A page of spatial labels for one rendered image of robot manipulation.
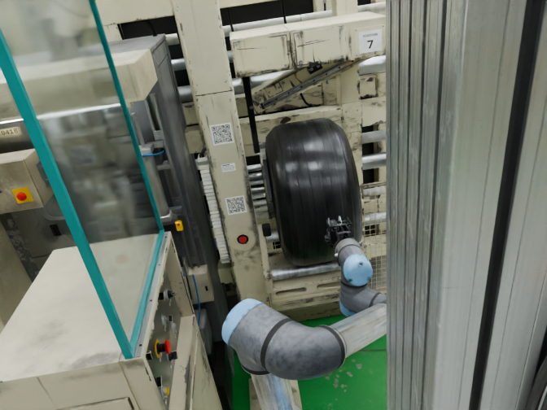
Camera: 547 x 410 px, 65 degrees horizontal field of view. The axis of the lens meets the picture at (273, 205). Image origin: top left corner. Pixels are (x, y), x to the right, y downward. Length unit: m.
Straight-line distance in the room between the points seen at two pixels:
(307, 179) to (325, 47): 0.56
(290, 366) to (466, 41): 0.73
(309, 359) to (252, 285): 1.02
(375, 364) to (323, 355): 1.72
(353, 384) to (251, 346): 1.64
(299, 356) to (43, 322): 0.72
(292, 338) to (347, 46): 1.23
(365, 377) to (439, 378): 2.17
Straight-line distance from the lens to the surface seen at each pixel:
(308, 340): 0.89
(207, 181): 1.62
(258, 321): 0.92
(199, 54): 1.48
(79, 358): 1.15
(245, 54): 1.74
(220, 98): 1.51
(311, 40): 1.76
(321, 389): 2.51
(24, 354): 1.24
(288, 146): 1.53
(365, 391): 2.50
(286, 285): 1.78
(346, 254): 1.22
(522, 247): 0.32
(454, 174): 0.27
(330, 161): 1.50
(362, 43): 1.81
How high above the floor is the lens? 2.00
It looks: 29 degrees down
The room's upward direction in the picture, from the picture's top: 8 degrees counter-clockwise
